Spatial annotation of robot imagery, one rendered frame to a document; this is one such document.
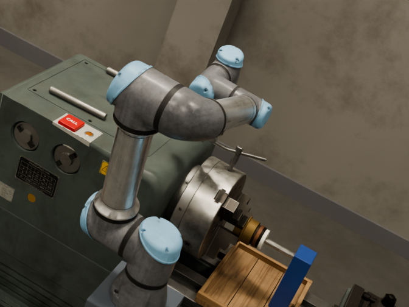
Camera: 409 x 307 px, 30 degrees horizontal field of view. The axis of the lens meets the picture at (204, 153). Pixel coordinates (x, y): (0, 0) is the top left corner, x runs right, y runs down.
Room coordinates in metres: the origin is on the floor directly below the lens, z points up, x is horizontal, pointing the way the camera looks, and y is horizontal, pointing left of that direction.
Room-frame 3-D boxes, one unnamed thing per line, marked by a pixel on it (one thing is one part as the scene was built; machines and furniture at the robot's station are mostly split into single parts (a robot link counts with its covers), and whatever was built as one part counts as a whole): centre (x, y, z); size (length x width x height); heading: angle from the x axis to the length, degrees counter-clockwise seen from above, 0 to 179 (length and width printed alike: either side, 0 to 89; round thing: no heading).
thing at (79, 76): (2.12, 0.31, 1.06); 0.59 x 0.48 x 0.39; 77
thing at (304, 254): (1.98, -0.42, 1.00); 0.08 x 0.06 x 0.23; 167
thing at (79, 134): (1.93, 0.38, 1.23); 0.13 x 0.08 x 0.06; 77
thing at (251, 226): (2.02, -0.23, 1.08); 0.09 x 0.09 x 0.09; 77
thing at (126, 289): (1.51, 0.02, 1.15); 0.15 x 0.15 x 0.10
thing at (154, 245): (1.51, 0.03, 1.27); 0.13 x 0.12 x 0.14; 73
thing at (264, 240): (2.00, -0.34, 1.08); 0.13 x 0.07 x 0.07; 77
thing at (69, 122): (1.93, 0.40, 1.26); 0.06 x 0.06 x 0.02; 77
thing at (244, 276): (2.00, -0.33, 0.88); 0.36 x 0.30 x 0.04; 167
